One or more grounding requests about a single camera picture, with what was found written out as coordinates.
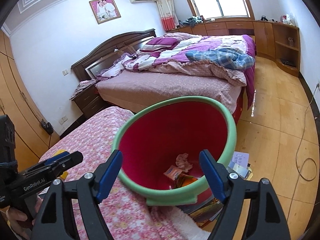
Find person's left hand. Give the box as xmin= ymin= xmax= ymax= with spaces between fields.
xmin=6 ymin=206 xmax=30 ymax=239

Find yellow foam net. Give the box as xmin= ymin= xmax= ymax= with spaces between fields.
xmin=51 ymin=149 xmax=68 ymax=181

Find wooden wardrobe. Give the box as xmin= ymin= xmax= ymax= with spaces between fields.
xmin=0 ymin=31 xmax=60 ymax=171

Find books on floor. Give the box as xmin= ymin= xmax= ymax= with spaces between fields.
xmin=178 ymin=150 xmax=252 ymax=228

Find dark wooden nightstand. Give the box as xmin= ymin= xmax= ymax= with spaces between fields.
xmin=72 ymin=85 xmax=107 ymax=119

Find pink floral small bed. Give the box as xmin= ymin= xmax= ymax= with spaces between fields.
xmin=38 ymin=106 xmax=211 ymax=240

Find folded clothes on nightstand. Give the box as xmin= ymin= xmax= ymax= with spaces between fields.
xmin=69 ymin=79 xmax=96 ymax=100

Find wrappers in bin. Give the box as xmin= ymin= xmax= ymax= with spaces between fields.
xmin=164 ymin=165 xmax=198 ymax=189

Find pink crumpled tissue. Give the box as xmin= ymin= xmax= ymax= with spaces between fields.
xmin=176 ymin=153 xmax=193 ymax=173

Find large bed brown sheet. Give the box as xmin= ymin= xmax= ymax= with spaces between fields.
xmin=96 ymin=60 xmax=255 ymax=121

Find dark wooden headboard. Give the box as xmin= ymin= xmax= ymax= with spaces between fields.
xmin=71 ymin=28 xmax=156 ymax=81

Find red bin green rim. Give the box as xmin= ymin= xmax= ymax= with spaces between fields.
xmin=112 ymin=96 xmax=236 ymax=206

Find white purple frilled pillow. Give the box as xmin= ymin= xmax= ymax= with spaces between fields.
xmin=96 ymin=53 xmax=132 ymax=81

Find blue plaid cloth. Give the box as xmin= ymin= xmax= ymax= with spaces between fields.
xmin=185 ymin=48 xmax=255 ymax=70

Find framed wedding photo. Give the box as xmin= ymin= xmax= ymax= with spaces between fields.
xmin=89 ymin=0 xmax=121 ymax=24

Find purple patchwork quilt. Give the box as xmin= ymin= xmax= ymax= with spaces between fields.
xmin=123 ymin=33 xmax=256 ymax=106

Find wooden cabinet row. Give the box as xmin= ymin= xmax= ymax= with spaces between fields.
xmin=170 ymin=19 xmax=300 ymax=77

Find floral red curtain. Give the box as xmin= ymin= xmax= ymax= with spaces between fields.
xmin=156 ymin=0 xmax=179 ymax=31

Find blue clothes on cabinet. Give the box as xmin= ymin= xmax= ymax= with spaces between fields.
xmin=182 ymin=16 xmax=203 ymax=28

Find black charger on wall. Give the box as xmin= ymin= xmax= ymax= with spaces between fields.
xmin=40 ymin=119 xmax=54 ymax=135

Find white cable on floor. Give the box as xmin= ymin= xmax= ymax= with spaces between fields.
xmin=295 ymin=82 xmax=320 ymax=183

